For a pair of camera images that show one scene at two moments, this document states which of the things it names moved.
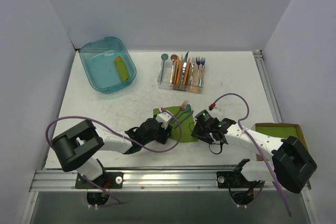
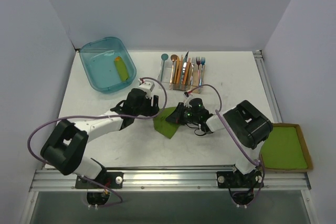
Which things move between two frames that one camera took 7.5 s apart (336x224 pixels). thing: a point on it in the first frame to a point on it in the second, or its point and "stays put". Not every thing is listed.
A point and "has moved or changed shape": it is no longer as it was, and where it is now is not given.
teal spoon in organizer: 164,57 stays put
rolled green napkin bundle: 121,68 stays put
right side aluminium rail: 258,56 stays put
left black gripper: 165,134 to 151,106
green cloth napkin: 188,133 has moved or changed shape
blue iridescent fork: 202,61 stays put
